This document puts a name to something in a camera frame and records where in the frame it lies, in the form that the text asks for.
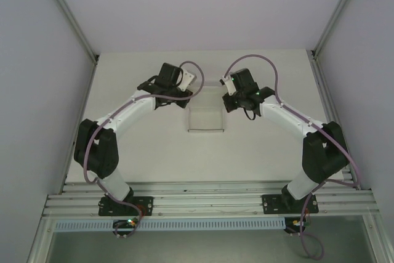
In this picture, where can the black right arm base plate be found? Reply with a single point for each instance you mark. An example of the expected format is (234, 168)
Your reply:
(271, 204)

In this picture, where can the small circuit board with LEDs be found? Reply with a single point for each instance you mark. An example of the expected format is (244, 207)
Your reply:
(297, 223)
(129, 223)

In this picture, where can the aluminium corner frame post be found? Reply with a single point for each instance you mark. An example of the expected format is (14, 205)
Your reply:
(337, 10)
(69, 13)

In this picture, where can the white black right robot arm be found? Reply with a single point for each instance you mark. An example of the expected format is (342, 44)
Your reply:
(317, 152)

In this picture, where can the aluminium table side rail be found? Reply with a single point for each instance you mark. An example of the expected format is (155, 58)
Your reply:
(334, 115)
(80, 121)

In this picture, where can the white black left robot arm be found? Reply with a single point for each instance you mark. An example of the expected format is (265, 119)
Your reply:
(106, 146)

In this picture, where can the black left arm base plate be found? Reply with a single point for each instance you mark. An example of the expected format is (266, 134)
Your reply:
(144, 204)

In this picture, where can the aluminium base rail beam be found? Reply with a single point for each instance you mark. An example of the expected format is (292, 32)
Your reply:
(209, 203)

